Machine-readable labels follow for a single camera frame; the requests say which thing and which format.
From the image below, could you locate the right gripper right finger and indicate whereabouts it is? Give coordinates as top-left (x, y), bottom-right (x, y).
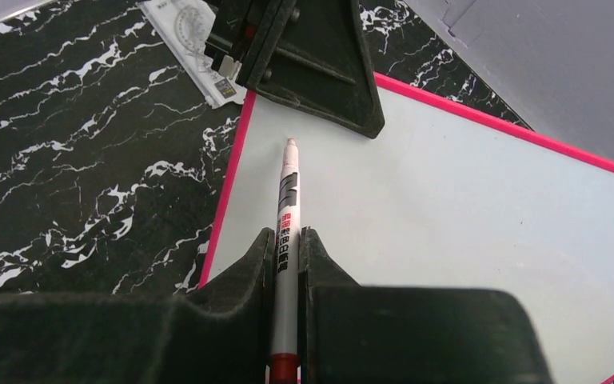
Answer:
top-left (298, 227), bottom-right (552, 383)

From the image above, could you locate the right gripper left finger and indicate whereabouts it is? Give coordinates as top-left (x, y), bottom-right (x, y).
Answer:
top-left (0, 228), bottom-right (274, 383)

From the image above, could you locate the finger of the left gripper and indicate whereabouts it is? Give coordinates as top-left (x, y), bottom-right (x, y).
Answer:
top-left (254, 1), bottom-right (385, 139)
top-left (236, 0), bottom-right (297, 98)

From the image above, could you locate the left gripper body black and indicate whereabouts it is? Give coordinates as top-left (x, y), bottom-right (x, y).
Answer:
top-left (204, 0), bottom-right (253, 80)

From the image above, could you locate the red whiteboard marker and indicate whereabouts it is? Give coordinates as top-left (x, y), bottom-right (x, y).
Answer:
top-left (269, 138), bottom-right (301, 383)

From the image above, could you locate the pink framed whiteboard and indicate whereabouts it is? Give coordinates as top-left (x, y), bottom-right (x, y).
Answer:
top-left (201, 74), bottom-right (614, 383)

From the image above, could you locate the white printed card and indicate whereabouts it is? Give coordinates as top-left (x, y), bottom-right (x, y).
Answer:
top-left (138, 1), bottom-right (246, 109)

